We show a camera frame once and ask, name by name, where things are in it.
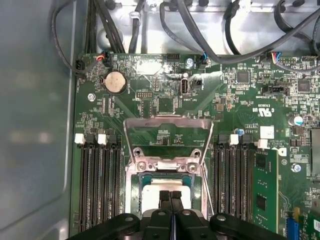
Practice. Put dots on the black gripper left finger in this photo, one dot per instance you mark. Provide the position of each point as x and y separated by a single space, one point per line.
125 227

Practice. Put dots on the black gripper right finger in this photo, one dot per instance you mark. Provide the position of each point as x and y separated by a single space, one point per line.
225 227

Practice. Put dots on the silver square CPU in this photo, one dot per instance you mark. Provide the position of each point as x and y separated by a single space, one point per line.
152 190

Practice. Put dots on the metal socket cover frame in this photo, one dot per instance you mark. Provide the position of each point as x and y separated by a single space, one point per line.
170 122

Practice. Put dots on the CPU socket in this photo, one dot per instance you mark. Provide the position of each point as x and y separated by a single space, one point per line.
132 192

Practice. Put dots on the thin metal locking lever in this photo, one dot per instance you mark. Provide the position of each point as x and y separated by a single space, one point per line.
207 187

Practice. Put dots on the blue expansion slot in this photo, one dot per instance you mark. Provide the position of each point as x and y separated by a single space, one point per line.
293 225

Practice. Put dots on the green RAM stick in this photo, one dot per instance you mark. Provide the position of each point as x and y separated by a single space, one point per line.
265 190

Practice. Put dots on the silver motherboard screw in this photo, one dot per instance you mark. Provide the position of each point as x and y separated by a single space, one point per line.
189 61
91 96
296 167

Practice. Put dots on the green motherboard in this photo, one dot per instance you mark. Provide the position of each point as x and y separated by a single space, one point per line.
225 110

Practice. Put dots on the silver blue capacitor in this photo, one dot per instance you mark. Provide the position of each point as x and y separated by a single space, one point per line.
297 120

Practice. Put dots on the round coin battery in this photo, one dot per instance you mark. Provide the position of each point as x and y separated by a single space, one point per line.
115 82

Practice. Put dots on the internal USB port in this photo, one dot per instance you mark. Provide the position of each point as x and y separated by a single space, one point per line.
185 87

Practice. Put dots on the black open PC case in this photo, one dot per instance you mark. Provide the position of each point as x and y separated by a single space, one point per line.
30 100

